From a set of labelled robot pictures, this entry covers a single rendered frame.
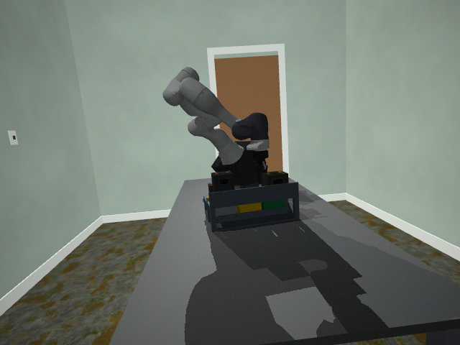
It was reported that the grey open bin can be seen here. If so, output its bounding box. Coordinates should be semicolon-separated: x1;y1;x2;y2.
215;206;237;216

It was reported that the green bin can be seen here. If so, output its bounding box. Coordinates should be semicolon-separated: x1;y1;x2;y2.
261;199;285;210

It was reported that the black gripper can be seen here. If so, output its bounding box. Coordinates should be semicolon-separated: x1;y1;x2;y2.
253;150;268;186

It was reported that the yellow open bin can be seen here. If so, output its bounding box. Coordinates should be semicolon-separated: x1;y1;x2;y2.
237;203;262;213

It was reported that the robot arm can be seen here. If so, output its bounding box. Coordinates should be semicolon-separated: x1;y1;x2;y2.
162;67;270;165

